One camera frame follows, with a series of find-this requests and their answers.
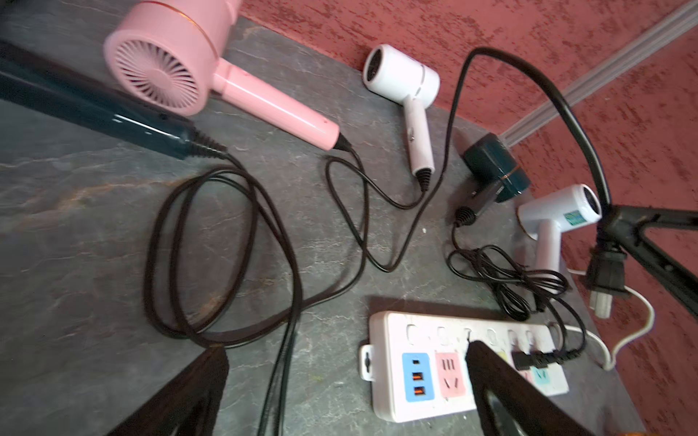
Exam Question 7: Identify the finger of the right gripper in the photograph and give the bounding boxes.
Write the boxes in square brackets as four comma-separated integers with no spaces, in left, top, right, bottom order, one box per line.
[597,205,697,316]

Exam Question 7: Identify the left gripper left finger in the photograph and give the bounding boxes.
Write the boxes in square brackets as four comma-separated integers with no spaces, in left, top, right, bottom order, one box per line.
[109,347,229,435]

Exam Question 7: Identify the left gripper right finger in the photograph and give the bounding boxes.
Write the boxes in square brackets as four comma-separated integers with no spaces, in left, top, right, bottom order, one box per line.
[465,341,590,435]

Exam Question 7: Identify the black cord of white round dryer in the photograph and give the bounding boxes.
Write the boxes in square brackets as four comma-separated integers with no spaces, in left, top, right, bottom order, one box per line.
[509,293,589,372]

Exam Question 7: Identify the black cord of white square dryer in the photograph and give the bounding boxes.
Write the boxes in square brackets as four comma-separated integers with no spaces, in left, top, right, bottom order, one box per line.
[325,46,631,320]

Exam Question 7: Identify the white round hair dryer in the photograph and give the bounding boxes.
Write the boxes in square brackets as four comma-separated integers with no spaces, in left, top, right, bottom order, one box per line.
[516,183,602,273]

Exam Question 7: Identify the white power strip coloured sockets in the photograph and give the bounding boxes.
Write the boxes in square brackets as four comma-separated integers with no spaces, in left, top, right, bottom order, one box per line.
[359,311,554,423]

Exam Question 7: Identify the black cord of green dryer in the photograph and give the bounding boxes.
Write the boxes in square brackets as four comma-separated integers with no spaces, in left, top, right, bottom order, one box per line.
[445,222,571,323]

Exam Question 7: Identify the dark green hair dryer back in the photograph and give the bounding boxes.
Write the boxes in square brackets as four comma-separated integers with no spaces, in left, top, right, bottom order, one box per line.
[454,133,531,227]

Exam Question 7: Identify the white square hair dryer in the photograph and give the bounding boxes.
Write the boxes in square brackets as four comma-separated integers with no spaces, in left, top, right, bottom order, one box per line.
[362,44,441,192]

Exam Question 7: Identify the black hair dryer far left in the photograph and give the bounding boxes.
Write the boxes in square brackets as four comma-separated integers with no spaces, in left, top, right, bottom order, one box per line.
[1,41,228,160]

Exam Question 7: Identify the pink hair dryer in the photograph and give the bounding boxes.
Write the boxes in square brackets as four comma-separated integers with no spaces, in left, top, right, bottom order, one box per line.
[104,0,350,151]

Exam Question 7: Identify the black cord of pink dryer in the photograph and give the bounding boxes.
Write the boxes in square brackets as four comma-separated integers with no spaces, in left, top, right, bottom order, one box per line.
[255,149,372,436]

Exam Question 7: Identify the white power strip cable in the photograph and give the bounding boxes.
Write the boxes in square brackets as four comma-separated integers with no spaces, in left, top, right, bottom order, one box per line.
[561,266,655,372]

